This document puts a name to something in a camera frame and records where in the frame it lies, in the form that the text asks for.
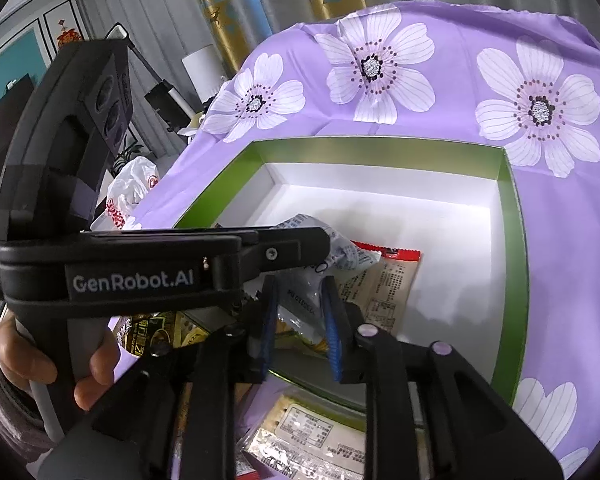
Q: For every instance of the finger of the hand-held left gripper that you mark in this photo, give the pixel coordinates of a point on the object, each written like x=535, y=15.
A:
x=290, y=250

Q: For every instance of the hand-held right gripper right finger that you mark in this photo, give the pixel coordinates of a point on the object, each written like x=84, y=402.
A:
x=332, y=330

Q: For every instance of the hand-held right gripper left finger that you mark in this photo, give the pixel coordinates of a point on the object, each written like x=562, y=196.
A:
x=267, y=325

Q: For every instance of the yellow green snack packet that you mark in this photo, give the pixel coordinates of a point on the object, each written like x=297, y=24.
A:
x=305, y=342

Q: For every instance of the brown snack packet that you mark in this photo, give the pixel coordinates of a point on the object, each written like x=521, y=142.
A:
x=150, y=335

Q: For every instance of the white blue snack packet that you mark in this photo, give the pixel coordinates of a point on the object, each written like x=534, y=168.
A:
x=350, y=255

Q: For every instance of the beige red-edged snack packet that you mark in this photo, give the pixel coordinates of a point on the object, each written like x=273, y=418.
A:
x=385, y=290

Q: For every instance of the pale yellow snack packet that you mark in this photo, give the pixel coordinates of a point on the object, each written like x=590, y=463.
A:
x=310, y=425

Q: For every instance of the red white snack packet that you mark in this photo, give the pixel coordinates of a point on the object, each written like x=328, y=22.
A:
x=255, y=467

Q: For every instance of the green cardboard box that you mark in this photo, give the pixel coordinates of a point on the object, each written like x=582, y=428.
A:
x=510, y=260

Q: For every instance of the person's left forearm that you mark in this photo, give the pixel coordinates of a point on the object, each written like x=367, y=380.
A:
x=5, y=410

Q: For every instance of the person's left hand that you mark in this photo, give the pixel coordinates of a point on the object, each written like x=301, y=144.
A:
x=25, y=355

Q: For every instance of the white plastic bag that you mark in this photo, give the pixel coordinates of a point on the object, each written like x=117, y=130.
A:
x=130, y=185

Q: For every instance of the potted plant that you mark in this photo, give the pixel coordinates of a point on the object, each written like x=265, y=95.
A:
x=127, y=152

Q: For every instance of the black white upright vacuum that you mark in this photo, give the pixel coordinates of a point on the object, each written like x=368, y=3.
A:
x=162, y=97

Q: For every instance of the purple floral cloth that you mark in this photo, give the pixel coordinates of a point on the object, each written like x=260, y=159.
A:
x=455, y=35

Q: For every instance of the teal wall picture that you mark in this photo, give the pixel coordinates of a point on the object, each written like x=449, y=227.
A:
x=10, y=80

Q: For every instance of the small red wall decoration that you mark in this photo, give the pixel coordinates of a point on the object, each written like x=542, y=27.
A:
x=69, y=35

